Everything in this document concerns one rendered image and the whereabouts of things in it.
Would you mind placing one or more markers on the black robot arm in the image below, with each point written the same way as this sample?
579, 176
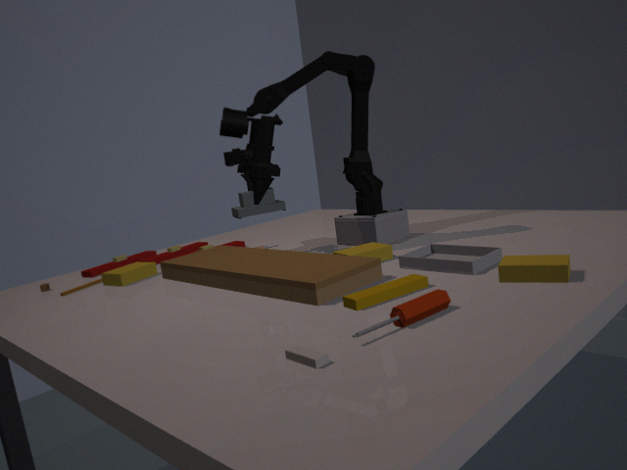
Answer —
358, 167

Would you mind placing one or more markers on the brown rectangular panel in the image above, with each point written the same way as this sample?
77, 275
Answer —
300, 277

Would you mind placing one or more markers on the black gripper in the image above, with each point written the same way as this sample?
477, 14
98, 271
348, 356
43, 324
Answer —
258, 176

